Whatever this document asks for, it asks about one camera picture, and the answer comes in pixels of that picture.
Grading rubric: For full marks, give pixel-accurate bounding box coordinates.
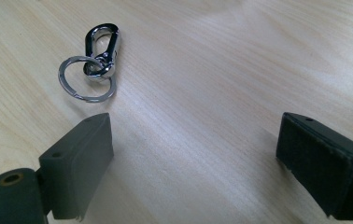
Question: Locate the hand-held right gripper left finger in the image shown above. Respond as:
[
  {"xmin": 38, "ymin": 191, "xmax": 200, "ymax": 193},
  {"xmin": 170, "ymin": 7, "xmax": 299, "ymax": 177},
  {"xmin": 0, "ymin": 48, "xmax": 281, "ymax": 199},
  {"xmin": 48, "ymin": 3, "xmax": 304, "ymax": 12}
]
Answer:
[{"xmin": 38, "ymin": 112, "xmax": 115, "ymax": 221}]

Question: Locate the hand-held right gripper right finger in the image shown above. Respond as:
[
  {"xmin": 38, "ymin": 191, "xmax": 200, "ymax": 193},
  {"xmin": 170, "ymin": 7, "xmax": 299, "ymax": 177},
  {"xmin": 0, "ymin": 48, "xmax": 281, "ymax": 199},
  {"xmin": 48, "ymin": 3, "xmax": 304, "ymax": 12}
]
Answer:
[{"xmin": 275, "ymin": 111, "xmax": 353, "ymax": 221}]

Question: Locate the silver carabiner keychain with ring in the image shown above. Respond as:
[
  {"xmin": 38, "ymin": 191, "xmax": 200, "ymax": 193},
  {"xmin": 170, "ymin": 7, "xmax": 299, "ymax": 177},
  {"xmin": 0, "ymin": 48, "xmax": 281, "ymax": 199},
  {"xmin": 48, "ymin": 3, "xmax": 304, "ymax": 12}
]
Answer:
[{"xmin": 58, "ymin": 22, "xmax": 121, "ymax": 104}]

